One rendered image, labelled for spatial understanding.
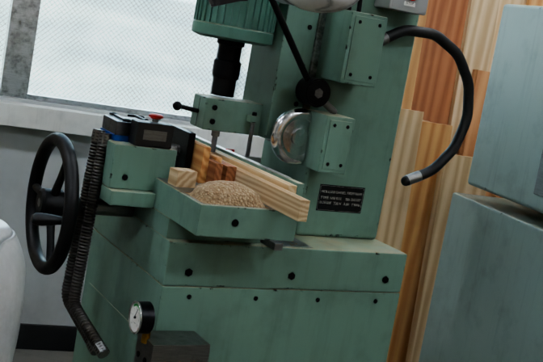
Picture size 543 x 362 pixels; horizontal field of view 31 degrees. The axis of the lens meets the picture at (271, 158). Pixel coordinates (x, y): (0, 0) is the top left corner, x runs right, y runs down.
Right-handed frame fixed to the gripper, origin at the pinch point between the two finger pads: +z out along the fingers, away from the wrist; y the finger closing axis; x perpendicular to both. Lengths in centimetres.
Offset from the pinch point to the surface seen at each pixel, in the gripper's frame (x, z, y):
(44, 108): -42, 140, -24
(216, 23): -9.0, 8.9, -4.9
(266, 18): -12.8, 6.0, 4.6
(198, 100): -23.4, 14.9, -13.8
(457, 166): -122, 91, 85
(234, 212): -33.8, -18.6, -27.5
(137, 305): -42, -12, -51
